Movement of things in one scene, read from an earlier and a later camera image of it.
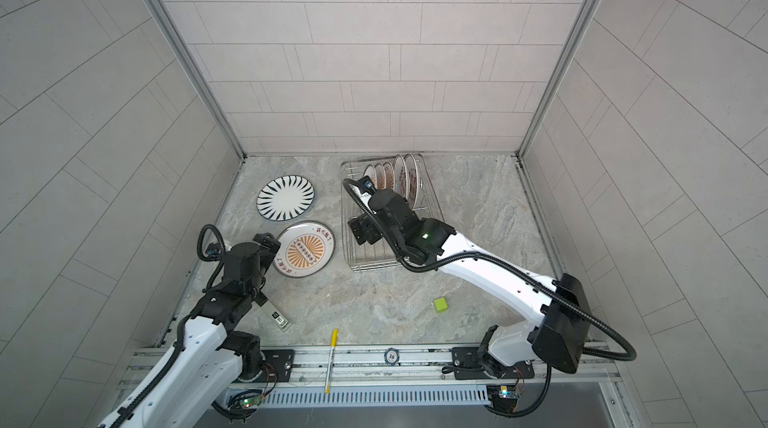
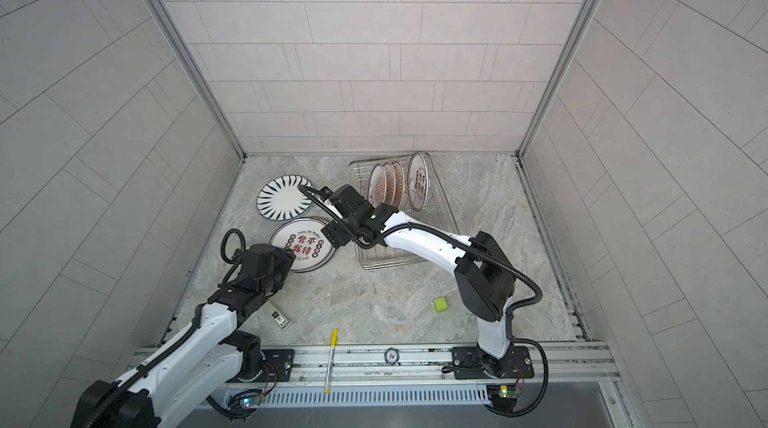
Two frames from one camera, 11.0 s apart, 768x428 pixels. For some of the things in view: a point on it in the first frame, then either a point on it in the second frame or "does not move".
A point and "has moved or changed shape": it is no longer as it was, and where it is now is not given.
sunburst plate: [389, 176] to [399, 190]
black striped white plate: [286, 198] does not move
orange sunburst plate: [380, 176] has moved or changed shape
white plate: [371, 172] has moved or changed shape
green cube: [441, 304] does not move
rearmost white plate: [412, 177] has moved or changed shape
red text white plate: [400, 176] to [313, 250]
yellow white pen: [334, 341] does not move
